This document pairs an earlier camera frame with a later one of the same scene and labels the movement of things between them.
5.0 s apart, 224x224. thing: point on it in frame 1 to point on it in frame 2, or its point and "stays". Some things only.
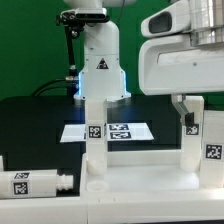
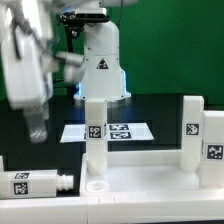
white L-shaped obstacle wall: x=204 y=207 stays
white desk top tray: x=150 y=175 stays
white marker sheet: x=113 y=132 stays
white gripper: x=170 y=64 to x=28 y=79
